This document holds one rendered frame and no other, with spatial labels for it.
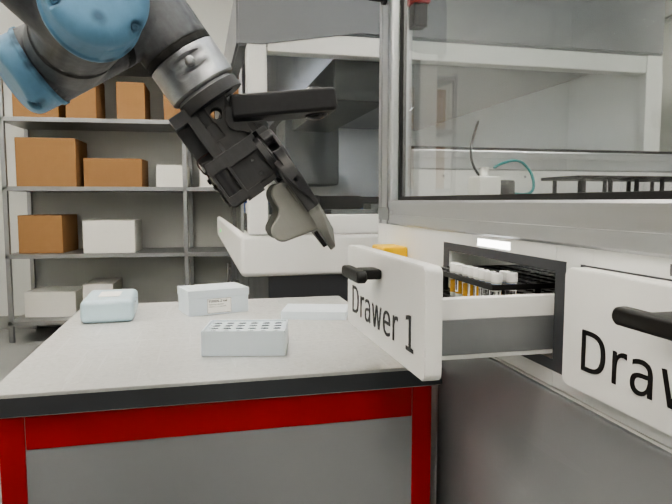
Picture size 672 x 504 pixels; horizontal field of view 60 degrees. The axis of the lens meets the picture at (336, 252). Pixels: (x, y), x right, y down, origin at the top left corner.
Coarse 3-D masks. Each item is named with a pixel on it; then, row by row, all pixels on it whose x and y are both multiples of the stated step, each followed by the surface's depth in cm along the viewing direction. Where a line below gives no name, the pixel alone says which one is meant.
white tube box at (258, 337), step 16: (224, 320) 94; (240, 320) 94; (256, 320) 94; (272, 320) 94; (208, 336) 86; (224, 336) 86; (240, 336) 86; (256, 336) 86; (272, 336) 86; (208, 352) 86; (224, 352) 86; (240, 352) 86; (256, 352) 86; (272, 352) 86
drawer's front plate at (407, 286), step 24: (360, 264) 75; (384, 264) 66; (408, 264) 58; (432, 264) 56; (360, 288) 76; (384, 288) 66; (408, 288) 58; (432, 288) 54; (408, 312) 58; (432, 312) 54; (384, 336) 66; (432, 336) 54; (408, 360) 59; (432, 360) 55
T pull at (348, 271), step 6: (342, 270) 70; (348, 270) 67; (354, 270) 65; (360, 270) 65; (366, 270) 66; (372, 270) 66; (378, 270) 66; (348, 276) 67; (354, 276) 65; (360, 276) 64; (366, 276) 64; (372, 276) 66; (378, 276) 66; (360, 282) 64
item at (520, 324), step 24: (456, 312) 57; (480, 312) 57; (504, 312) 58; (528, 312) 59; (552, 312) 59; (456, 336) 57; (480, 336) 57; (504, 336) 58; (528, 336) 59; (552, 336) 59
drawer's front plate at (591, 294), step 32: (576, 288) 53; (608, 288) 48; (640, 288) 45; (576, 320) 53; (608, 320) 48; (576, 352) 53; (608, 352) 49; (640, 352) 45; (576, 384) 53; (608, 384) 49; (640, 384) 45; (640, 416) 45
